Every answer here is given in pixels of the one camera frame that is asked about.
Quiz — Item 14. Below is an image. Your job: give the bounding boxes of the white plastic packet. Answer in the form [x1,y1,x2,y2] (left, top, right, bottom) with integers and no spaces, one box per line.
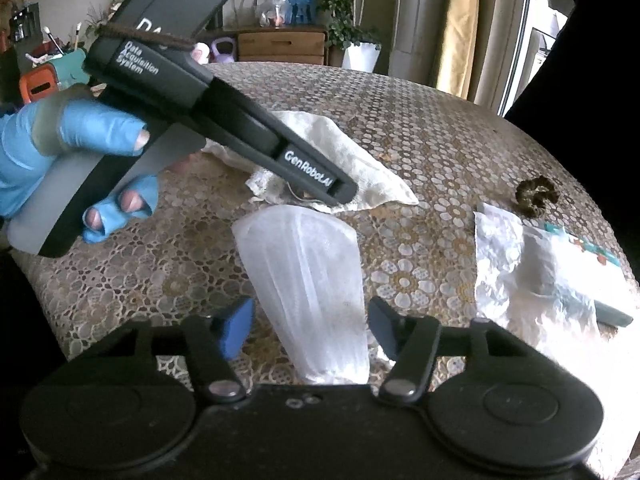
[473,202,603,366]

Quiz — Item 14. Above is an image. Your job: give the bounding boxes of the person's left hand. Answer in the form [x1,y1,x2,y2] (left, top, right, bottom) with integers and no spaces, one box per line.
[0,99,160,245]

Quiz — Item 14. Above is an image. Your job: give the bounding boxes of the black jacket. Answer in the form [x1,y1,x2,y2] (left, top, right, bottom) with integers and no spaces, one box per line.
[502,0,640,126]

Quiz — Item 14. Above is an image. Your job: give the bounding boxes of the white wall cabinet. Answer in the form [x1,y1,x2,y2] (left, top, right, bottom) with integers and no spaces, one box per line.
[525,0,571,68]

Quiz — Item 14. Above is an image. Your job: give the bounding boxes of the black water dispenser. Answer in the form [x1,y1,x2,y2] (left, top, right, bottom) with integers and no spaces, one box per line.
[9,2,42,43]

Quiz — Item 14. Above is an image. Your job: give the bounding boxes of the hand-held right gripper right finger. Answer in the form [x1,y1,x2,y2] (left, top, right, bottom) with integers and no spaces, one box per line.
[369,296,528,403]

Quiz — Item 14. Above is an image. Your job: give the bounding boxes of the yellow curtain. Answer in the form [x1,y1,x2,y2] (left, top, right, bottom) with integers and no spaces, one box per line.
[430,0,486,101]

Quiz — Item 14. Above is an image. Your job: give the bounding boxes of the glass globe ornament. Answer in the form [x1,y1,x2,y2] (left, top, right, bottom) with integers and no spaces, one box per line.
[256,0,291,28]

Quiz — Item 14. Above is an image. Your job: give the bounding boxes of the clear printed plastic packet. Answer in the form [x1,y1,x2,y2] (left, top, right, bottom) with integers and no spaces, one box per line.
[520,220,636,329]

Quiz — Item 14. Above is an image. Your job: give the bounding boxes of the teal and orange tissue box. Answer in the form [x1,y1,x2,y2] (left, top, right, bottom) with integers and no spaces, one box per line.
[19,50,96,108]

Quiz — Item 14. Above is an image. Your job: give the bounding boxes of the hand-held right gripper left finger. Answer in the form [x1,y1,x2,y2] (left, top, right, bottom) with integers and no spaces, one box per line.
[112,296,257,405]

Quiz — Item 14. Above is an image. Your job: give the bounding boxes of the white standing air conditioner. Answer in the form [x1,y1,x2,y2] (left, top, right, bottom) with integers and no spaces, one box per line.
[387,0,441,81]

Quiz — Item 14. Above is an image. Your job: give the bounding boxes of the wooden drawer cabinet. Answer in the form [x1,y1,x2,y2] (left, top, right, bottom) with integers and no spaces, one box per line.
[220,24,331,67]

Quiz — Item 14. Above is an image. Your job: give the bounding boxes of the white shell shaped ornament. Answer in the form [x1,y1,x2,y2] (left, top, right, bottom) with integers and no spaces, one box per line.
[220,0,263,28]

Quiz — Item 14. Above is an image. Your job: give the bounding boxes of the white face mask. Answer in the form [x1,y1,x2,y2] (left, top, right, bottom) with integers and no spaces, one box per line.
[231,207,374,387]

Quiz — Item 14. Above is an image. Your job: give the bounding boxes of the brown elastic band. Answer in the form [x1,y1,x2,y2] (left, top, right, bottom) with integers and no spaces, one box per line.
[96,22,197,52]

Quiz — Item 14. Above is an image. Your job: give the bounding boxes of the brown hair scrunchie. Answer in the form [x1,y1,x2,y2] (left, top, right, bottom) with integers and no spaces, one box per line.
[515,177,559,219]

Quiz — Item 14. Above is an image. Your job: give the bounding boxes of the green potted plant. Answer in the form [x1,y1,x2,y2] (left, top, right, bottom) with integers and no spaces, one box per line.
[300,0,383,51]

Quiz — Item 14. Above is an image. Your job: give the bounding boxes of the white lace cloth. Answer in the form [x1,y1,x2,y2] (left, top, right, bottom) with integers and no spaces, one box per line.
[200,110,419,212]

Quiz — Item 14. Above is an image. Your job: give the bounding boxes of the purple kettlebell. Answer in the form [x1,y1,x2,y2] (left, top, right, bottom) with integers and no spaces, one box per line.
[210,39,236,64]

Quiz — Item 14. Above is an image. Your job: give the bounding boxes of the white planter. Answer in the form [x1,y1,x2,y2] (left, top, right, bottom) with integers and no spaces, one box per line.
[342,41,383,73]

